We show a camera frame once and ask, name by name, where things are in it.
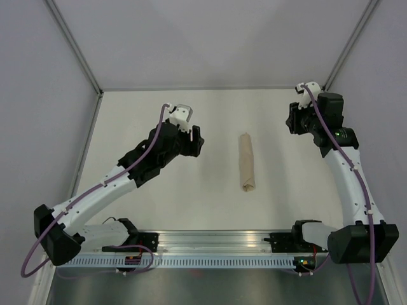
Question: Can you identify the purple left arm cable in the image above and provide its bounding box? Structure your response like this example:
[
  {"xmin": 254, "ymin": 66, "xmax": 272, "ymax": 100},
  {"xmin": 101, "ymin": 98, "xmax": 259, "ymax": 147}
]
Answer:
[{"xmin": 20, "ymin": 103, "xmax": 169, "ymax": 280}]

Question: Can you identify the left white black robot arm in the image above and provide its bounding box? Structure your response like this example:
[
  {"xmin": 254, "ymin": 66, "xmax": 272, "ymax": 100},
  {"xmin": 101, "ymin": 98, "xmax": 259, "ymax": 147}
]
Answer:
[{"xmin": 34, "ymin": 120, "xmax": 204, "ymax": 266}]

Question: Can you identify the left aluminium frame post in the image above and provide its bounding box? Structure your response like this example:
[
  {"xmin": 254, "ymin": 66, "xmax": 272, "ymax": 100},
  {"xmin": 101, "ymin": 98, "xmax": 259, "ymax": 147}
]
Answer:
[{"xmin": 43, "ymin": 0, "xmax": 103, "ymax": 97}]

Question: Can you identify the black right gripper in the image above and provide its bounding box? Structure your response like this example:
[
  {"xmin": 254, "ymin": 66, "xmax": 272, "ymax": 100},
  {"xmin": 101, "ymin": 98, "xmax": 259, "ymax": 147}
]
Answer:
[{"xmin": 286, "ymin": 98, "xmax": 323, "ymax": 135}]

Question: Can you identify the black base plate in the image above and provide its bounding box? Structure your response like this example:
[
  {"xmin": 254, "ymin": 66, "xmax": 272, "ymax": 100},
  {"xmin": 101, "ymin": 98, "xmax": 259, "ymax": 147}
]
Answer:
[
  {"xmin": 102, "ymin": 232, "xmax": 159, "ymax": 253},
  {"xmin": 263, "ymin": 232, "xmax": 327, "ymax": 254}
]

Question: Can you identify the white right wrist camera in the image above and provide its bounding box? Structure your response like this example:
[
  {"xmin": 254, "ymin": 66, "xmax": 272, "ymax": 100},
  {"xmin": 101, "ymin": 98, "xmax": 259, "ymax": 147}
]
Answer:
[{"xmin": 294, "ymin": 81, "xmax": 322, "ymax": 109}]

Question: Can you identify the left aluminium side rail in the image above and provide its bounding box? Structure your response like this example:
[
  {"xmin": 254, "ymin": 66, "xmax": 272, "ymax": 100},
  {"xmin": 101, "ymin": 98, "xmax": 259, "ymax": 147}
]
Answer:
[{"xmin": 62, "ymin": 91, "xmax": 104, "ymax": 201}]

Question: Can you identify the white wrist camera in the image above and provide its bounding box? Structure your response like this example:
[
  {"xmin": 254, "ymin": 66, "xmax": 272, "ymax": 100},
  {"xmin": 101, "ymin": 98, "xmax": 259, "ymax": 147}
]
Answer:
[
  {"xmin": 169, "ymin": 104, "xmax": 193, "ymax": 133},
  {"xmin": 294, "ymin": 81, "xmax": 322, "ymax": 109}
]

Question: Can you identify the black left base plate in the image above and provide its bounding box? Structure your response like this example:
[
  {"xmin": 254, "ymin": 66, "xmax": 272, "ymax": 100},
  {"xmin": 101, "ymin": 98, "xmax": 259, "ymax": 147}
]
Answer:
[{"xmin": 102, "ymin": 232, "xmax": 159, "ymax": 253}]

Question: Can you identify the aluminium frame post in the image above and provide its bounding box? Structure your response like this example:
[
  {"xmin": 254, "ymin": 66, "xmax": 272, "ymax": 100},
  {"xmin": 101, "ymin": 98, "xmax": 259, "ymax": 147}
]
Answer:
[
  {"xmin": 43, "ymin": 0, "xmax": 103, "ymax": 97},
  {"xmin": 322, "ymin": 0, "xmax": 382, "ymax": 91}
]

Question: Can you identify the right aluminium frame post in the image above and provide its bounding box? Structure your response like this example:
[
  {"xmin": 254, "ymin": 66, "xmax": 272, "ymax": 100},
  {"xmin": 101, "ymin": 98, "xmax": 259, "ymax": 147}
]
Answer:
[{"xmin": 322, "ymin": 0, "xmax": 382, "ymax": 91}]

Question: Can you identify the white slotted cable duct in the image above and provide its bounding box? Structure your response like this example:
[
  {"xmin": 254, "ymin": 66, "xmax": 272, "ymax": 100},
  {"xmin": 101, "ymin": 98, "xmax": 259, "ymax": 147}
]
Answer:
[{"xmin": 63, "ymin": 254, "xmax": 294, "ymax": 269}]

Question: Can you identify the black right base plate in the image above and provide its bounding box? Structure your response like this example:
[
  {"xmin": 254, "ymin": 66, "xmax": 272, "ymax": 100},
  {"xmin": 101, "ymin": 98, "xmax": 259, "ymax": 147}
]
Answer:
[{"xmin": 263, "ymin": 232, "xmax": 327, "ymax": 254}]

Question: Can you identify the beige cloth napkin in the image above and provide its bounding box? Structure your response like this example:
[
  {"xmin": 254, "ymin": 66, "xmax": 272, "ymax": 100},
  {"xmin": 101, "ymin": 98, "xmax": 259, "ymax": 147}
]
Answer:
[{"xmin": 238, "ymin": 133, "xmax": 256, "ymax": 192}]

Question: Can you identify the aluminium front mounting rail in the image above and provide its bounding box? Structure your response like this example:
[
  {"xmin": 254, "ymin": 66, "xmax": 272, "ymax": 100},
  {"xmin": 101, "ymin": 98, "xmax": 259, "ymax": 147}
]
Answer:
[{"xmin": 79, "ymin": 229, "xmax": 331, "ymax": 255}]

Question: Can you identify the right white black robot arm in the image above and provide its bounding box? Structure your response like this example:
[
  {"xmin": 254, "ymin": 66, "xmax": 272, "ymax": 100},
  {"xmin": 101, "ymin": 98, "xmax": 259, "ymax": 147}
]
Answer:
[{"xmin": 286, "ymin": 89, "xmax": 399, "ymax": 264}]

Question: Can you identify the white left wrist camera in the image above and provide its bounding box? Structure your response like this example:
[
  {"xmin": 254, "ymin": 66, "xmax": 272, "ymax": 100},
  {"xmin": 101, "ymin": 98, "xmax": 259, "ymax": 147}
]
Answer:
[{"xmin": 169, "ymin": 104, "xmax": 193, "ymax": 133}]

